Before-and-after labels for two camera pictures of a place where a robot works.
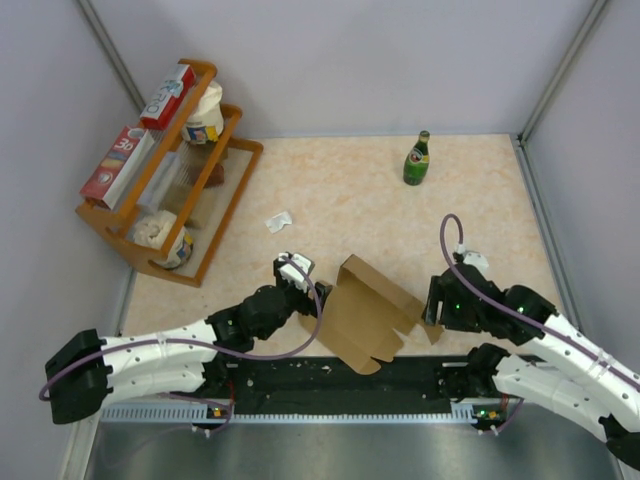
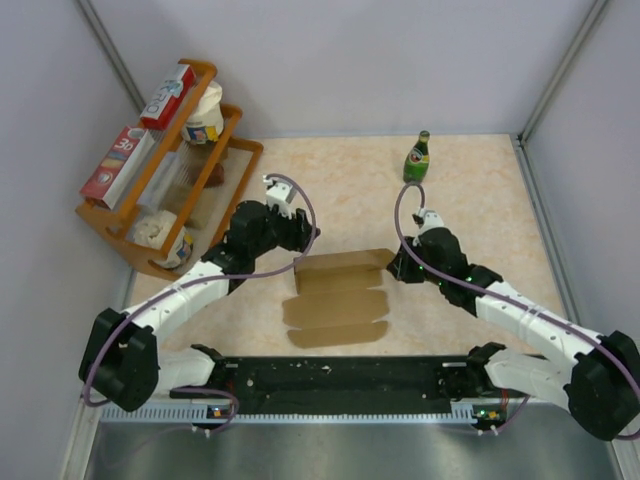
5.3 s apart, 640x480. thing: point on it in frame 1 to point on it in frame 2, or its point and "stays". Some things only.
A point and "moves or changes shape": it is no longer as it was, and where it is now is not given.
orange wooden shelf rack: x=174 y=209 stays
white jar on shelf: x=206 y=121 stays
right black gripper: x=435 y=294 to x=400 y=267
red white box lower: x=117 y=167 stays
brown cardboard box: x=366 y=317 moves or changes shape
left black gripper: x=308 y=305 to x=298 y=227
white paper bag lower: x=153 y=229 stays
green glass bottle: x=416 y=163 stays
